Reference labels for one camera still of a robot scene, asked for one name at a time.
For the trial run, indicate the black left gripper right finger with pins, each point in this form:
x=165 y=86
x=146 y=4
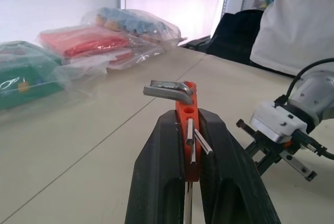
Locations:
x=235 y=177

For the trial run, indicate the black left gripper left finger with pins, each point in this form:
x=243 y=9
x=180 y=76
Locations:
x=154 y=171

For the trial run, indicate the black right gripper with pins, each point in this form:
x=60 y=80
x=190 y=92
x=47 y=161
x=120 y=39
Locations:
x=295 y=160

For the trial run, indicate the orange hex key holder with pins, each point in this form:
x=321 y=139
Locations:
x=192 y=171

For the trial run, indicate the thin silver hex key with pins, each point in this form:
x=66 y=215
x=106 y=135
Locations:
x=194 y=148

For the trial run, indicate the medium silver hex key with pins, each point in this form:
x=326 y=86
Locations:
x=204 y=141
x=190 y=132

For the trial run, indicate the large silver hex key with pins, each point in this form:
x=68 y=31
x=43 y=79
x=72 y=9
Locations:
x=167 y=94
x=167 y=83

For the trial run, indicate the black chair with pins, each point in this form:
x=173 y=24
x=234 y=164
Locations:
x=235 y=36

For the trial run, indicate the person in white shirt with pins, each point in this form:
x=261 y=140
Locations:
x=295 y=23

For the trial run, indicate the red items in plastic bag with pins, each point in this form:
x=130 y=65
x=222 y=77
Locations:
x=88 y=44

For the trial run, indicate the blue items in plastic bag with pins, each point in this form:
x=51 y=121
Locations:
x=130 y=21

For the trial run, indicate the green box in plastic bag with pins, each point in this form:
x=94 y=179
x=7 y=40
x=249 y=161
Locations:
x=23 y=77

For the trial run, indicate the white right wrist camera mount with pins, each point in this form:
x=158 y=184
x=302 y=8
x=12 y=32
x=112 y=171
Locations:
x=274 y=119

